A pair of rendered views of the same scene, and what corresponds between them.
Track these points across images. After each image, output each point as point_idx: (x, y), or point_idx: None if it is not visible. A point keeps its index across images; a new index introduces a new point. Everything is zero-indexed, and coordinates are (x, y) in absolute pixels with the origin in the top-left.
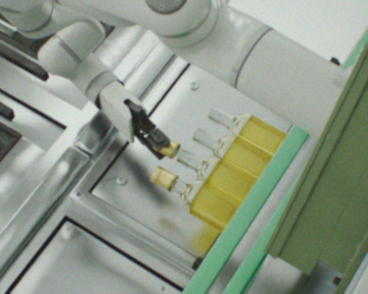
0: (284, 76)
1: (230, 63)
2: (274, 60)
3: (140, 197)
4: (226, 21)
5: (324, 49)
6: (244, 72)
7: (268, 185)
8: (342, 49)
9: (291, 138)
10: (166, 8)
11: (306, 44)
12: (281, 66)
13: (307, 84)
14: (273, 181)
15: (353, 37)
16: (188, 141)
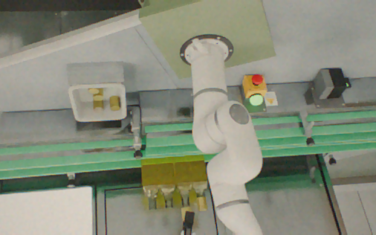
0: (220, 72)
1: (227, 97)
2: (217, 78)
3: (203, 228)
4: (209, 111)
5: (52, 204)
6: (226, 90)
7: (189, 137)
8: (46, 195)
9: (160, 143)
10: (244, 111)
11: (55, 215)
12: (217, 74)
13: (217, 62)
14: (186, 136)
15: (33, 195)
16: (157, 230)
